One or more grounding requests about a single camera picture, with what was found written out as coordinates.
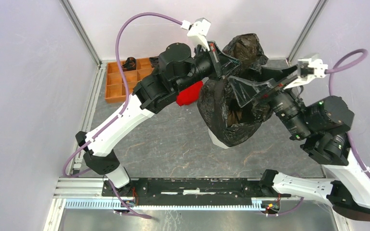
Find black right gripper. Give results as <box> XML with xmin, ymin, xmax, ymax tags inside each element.
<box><xmin>225</xmin><ymin>62</ymin><xmax>310</xmax><ymax>138</ymax></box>

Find black plastic trash bag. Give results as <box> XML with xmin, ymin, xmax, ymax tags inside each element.
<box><xmin>197</xmin><ymin>33</ymin><xmax>273</xmax><ymax>147</ymax></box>

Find white plastic trash bin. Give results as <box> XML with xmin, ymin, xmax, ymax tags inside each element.
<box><xmin>208</xmin><ymin>129</ymin><xmax>230</xmax><ymax>149</ymax></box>

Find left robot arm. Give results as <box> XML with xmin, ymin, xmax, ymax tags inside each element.
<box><xmin>75</xmin><ymin>41</ymin><xmax>241</xmax><ymax>196</ymax></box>

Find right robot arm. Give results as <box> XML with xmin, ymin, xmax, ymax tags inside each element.
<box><xmin>228</xmin><ymin>64</ymin><xmax>370</xmax><ymax>222</ymax></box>

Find red cloth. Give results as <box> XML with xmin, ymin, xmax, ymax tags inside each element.
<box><xmin>176</xmin><ymin>81</ymin><xmax>203</xmax><ymax>106</ymax></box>

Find black bag roll right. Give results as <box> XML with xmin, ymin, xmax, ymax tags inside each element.
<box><xmin>149</xmin><ymin>56</ymin><xmax>159</xmax><ymax>68</ymax></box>

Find black bag roll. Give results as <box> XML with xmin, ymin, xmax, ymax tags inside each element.
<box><xmin>149</xmin><ymin>56</ymin><xmax>159</xmax><ymax>68</ymax></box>
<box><xmin>121</xmin><ymin>57</ymin><xmax>137</xmax><ymax>72</ymax></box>

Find black bag roll left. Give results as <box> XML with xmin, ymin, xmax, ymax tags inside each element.
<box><xmin>121</xmin><ymin>57</ymin><xmax>137</xmax><ymax>72</ymax></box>

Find wooden compartment tray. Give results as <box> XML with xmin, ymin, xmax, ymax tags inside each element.
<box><xmin>104</xmin><ymin>57</ymin><xmax>156</xmax><ymax>104</ymax></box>

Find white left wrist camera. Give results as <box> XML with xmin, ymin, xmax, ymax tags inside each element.
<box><xmin>181</xmin><ymin>17</ymin><xmax>211</xmax><ymax>51</ymax></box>

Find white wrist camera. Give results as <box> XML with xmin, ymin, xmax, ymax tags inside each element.
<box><xmin>284</xmin><ymin>53</ymin><xmax>328</xmax><ymax>90</ymax></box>
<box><xmin>181</xmin><ymin>17</ymin><xmax>211</xmax><ymax>51</ymax></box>

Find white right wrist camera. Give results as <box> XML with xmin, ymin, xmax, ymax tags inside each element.
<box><xmin>284</xmin><ymin>53</ymin><xmax>328</xmax><ymax>90</ymax></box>

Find right aluminium corner post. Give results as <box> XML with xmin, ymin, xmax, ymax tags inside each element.
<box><xmin>286</xmin><ymin>0</ymin><xmax>328</xmax><ymax>64</ymax></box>

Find aluminium corner post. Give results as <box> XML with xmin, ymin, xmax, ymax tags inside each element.
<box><xmin>60</xmin><ymin>0</ymin><xmax>102</xmax><ymax>67</ymax></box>
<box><xmin>286</xmin><ymin>0</ymin><xmax>328</xmax><ymax>64</ymax></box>

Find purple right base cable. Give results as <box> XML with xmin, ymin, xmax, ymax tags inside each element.
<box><xmin>266</xmin><ymin>197</ymin><xmax>304</xmax><ymax>218</ymax></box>

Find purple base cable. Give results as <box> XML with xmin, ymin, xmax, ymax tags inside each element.
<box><xmin>106</xmin><ymin>181</ymin><xmax>154</xmax><ymax>220</ymax></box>
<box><xmin>266</xmin><ymin>197</ymin><xmax>304</xmax><ymax>218</ymax></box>

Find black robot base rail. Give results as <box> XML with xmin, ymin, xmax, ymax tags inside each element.
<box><xmin>117</xmin><ymin>177</ymin><xmax>291</xmax><ymax>206</ymax></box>

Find left aluminium corner post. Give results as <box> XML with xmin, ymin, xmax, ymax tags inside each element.
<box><xmin>60</xmin><ymin>0</ymin><xmax>102</xmax><ymax>67</ymax></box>

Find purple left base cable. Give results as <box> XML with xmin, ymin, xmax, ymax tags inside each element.
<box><xmin>106</xmin><ymin>181</ymin><xmax>154</xmax><ymax>220</ymax></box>

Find white slotted cable duct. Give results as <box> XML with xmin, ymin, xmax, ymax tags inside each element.
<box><xmin>64</xmin><ymin>199</ymin><xmax>276</xmax><ymax>212</ymax></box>

